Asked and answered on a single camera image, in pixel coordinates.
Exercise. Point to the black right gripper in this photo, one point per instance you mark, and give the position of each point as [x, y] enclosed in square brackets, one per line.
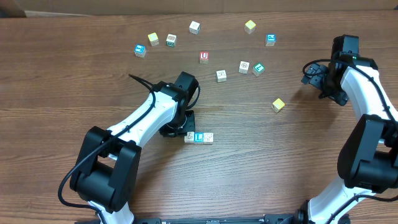
[339, 96]

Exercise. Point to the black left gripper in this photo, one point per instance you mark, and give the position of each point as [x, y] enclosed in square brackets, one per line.
[166, 130]

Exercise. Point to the blue T block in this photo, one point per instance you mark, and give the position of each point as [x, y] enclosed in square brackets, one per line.
[189, 137]

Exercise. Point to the blue L block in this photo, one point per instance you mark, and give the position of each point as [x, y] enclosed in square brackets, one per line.
[198, 138]

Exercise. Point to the brown engraved wood block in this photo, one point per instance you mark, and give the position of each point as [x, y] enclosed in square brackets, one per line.
[208, 138]

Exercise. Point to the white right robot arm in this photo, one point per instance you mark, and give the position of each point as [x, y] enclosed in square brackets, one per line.
[367, 163]

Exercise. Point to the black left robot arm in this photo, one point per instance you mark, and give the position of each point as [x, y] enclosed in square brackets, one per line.
[105, 172]

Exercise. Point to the yellow top block near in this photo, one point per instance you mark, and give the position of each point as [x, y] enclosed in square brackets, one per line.
[277, 105]

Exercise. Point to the yellow block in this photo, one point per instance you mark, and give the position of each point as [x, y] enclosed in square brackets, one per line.
[277, 105]
[153, 39]
[249, 26]

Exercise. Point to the plain wood block R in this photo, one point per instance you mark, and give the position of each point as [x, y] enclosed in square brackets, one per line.
[221, 76]

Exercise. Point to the red U block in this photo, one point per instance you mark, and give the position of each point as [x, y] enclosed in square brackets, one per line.
[204, 57]

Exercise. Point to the green 7 block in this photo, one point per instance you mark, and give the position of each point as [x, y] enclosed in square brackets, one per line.
[258, 69]

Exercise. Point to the blue P block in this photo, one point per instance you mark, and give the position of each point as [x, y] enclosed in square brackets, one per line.
[270, 40]

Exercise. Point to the wood block red side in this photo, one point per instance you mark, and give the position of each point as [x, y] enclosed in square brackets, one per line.
[243, 67]

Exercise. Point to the green B block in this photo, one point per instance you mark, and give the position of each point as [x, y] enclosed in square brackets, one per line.
[171, 40]

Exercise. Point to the blue top block left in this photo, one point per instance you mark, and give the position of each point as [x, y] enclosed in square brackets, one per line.
[140, 50]

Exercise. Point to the yellow top block left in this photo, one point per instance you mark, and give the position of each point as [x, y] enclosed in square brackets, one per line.
[153, 39]

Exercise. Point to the yellow top block far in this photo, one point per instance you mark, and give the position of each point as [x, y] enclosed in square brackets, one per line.
[249, 26]

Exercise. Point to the wood block green J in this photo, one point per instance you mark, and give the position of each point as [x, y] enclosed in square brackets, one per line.
[194, 27]

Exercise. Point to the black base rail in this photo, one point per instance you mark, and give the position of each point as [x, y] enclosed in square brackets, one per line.
[265, 219]

